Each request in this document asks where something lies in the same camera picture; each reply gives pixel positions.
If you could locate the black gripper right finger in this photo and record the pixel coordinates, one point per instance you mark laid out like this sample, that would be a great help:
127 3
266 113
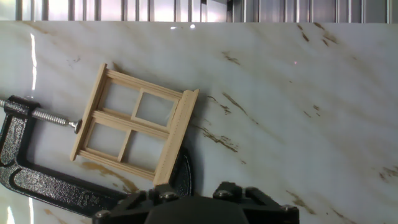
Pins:
267 208

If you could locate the white marble pattern board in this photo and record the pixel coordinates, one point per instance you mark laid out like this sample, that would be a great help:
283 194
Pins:
280 124

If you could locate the black C-clamp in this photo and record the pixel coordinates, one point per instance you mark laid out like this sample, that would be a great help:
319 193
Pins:
46 183

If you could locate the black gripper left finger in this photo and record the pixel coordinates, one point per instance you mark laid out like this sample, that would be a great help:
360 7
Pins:
130 208

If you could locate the small wooden window model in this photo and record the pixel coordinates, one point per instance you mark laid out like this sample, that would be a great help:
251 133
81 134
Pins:
177 124

